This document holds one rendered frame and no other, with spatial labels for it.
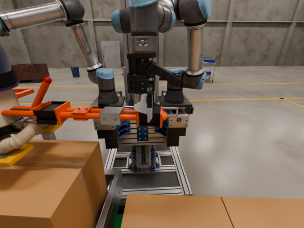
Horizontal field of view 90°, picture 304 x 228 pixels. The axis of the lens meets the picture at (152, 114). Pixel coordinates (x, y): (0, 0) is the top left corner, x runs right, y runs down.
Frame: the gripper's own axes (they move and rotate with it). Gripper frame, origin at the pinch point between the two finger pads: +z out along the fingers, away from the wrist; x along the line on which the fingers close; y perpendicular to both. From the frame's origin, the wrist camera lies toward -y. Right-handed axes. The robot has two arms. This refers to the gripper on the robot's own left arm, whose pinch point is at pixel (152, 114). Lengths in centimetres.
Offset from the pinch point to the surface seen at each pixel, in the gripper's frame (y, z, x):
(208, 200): -33, 66, -17
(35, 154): 56, 25, -4
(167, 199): -8, 66, -16
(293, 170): -168, 122, -108
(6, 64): 50, -16, -2
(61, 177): 35.2, 25.0, 7.7
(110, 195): 26, 59, -11
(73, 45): 598, -13, -988
